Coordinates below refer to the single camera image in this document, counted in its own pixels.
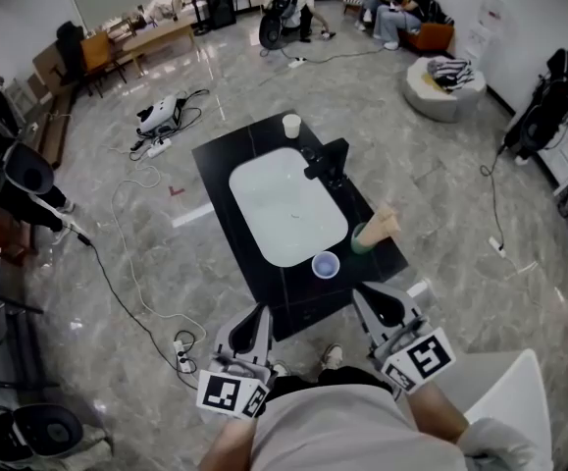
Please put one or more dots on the wall poster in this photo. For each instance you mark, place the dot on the wall poster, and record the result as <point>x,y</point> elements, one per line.
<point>493,9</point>

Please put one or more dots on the grey beanbag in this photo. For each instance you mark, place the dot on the grey beanbag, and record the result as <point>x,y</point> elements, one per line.
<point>440,101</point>

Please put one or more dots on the white paper cup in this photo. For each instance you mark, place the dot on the white paper cup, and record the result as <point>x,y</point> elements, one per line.
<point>291,125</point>

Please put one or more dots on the striped cloth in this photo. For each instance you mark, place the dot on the striped cloth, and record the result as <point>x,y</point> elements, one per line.
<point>452,71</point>

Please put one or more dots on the wooden table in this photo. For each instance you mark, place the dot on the wooden table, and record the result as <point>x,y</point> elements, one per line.
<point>161,39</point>

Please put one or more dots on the person's left shoe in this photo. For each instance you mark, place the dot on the person's left shoe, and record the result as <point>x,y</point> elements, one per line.
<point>279,368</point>

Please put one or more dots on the white chair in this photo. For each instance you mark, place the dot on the white chair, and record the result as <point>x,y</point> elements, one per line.
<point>509,400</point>

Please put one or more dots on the person's shoe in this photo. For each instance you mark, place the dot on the person's shoe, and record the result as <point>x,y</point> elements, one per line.
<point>331,356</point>
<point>279,368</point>

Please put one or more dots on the white floor machine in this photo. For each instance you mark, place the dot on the white floor machine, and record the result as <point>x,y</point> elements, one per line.
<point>158,113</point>

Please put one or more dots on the white sink basin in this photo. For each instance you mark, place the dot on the white sink basin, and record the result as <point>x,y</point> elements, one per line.
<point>283,204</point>

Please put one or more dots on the grey round backpack rig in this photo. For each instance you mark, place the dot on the grey round backpack rig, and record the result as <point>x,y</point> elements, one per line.
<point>43,432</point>

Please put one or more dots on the wooden platform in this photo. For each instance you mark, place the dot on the wooden platform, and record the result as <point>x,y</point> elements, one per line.
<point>58,130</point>

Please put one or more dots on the white grey backpack rig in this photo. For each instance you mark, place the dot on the white grey backpack rig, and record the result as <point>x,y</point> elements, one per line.
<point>23,170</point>

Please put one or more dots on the white power strip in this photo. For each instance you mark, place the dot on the white power strip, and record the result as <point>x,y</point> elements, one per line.
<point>297,62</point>
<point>181,356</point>
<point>497,245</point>
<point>159,147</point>

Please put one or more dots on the person's right forearm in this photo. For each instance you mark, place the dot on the person's right forearm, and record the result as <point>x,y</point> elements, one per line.
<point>438,412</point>

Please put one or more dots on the orange sofa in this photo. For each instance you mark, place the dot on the orange sofa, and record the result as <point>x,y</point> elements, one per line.
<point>435,35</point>

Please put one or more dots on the black coat rack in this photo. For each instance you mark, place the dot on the black coat rack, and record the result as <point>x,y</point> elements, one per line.
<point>195,3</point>

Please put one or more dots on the black sink cabinet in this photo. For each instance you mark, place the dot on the black sink cabinet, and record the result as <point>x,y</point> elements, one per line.
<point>308,297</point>

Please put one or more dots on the clear plastic cup holder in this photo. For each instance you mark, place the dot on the clear plastic cup holder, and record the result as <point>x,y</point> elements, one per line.
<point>359,245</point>

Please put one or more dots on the orange chair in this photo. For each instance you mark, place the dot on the orange chair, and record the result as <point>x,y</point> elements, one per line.
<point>98,49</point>

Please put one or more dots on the person's right shoe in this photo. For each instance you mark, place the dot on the person's right shoe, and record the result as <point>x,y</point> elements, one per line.
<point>331,356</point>

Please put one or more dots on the person's left forearm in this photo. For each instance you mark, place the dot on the person's left forearm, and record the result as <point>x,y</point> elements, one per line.
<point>227,444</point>

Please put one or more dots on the black backpack rig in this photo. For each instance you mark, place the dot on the black backpack rig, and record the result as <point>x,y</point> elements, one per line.
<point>276,25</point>
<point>541,120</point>

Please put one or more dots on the person's white shirt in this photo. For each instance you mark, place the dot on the person's white shirt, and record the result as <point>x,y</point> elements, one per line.
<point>352,434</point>

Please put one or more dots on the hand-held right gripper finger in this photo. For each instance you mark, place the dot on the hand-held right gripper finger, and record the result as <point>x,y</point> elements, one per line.
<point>413,309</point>
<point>368,319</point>

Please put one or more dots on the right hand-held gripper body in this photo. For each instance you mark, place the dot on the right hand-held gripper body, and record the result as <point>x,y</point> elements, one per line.
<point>426,356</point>

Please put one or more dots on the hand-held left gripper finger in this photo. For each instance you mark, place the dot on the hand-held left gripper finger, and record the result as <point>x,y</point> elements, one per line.
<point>266,341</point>
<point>221,339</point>

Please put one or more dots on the black faucet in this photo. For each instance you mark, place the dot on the black faucet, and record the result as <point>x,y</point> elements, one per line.
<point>335,157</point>

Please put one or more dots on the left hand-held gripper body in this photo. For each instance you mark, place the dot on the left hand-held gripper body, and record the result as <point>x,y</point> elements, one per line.
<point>220,393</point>

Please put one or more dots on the person's black trousers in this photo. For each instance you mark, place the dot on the person's black trousers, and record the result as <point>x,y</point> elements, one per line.
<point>342,378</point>

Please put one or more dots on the black office chair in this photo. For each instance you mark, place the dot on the black office chair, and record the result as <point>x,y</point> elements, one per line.
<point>70,42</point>

